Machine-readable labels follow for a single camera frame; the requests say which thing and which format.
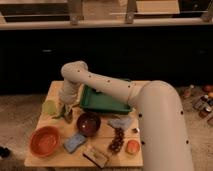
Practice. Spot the orange bowl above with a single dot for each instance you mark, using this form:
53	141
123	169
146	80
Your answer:
44	141

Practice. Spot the orange peach fruit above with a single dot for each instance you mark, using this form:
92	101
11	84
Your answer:
132	147

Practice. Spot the dark red bowl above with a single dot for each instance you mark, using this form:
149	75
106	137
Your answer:
88	124

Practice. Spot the yellow-green plastic cup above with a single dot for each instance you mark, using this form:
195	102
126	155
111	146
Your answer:
49	107

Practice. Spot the green plastic tray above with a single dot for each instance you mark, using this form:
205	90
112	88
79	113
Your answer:
94	101

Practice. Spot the bottles on floor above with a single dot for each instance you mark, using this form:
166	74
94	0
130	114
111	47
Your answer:
204	104

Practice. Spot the purple grape bunch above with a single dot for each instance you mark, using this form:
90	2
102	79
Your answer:
116	144

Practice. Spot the wooden block with label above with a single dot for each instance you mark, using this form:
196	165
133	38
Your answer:
96	156

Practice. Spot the silver fork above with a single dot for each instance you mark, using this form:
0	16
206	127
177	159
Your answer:
136	130

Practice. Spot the cloth-covered white gripper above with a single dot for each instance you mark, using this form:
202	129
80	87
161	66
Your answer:
69	92

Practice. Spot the green pepper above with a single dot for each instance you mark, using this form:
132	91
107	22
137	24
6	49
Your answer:
65	108

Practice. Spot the wooden table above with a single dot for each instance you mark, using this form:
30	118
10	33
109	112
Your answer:
61	158

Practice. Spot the black object on floor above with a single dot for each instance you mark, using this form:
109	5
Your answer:
4	152

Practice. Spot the grey-blue cloth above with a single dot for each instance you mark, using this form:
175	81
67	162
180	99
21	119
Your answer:
123	123

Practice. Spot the blue sponge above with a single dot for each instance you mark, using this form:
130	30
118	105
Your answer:
74	142

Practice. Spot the small metal cup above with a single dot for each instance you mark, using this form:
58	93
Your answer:
68	116

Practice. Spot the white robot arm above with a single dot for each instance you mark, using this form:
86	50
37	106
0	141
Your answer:
165	142

